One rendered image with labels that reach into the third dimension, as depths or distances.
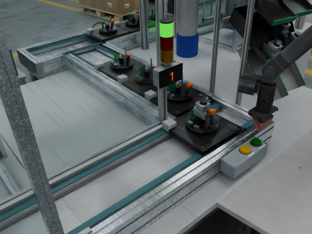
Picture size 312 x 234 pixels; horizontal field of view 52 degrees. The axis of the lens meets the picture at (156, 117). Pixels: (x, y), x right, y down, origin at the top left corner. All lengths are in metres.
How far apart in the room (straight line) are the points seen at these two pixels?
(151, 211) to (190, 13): 1.45
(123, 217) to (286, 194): 0.61
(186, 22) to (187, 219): 1.42
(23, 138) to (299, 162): 1.11
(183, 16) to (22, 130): 1.71
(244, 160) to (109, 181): 0.51
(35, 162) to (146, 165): 0.65
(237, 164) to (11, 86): 0.86
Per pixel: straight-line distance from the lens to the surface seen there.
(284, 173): 1.38
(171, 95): 1.51
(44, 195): 0.74
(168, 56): 1.21
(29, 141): 0.65
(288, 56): 1.15
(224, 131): 1.35
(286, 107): 1.79
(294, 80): 1.72
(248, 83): 1.18
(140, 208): 1.05
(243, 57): 1.48
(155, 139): 1.33
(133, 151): 1.28
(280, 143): 1.52
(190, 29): 2.22
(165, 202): 1.11
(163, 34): 1.18
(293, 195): 1.30
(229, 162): 1.22
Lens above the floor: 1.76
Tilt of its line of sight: 34 degrees down
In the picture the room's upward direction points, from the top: 2 degrees counter-clockwise
